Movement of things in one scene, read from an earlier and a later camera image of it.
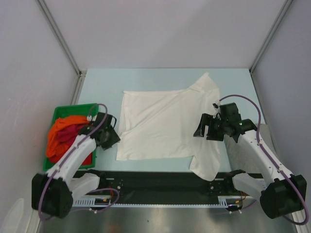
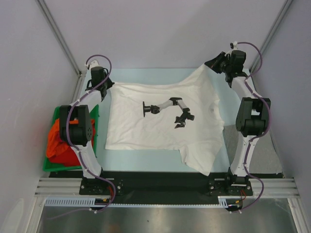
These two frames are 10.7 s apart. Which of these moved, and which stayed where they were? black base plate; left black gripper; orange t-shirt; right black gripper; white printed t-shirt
Moved: left black gripper; right black gripper; white printed t-shirt
Stayed: orange t-shirt; black base plate
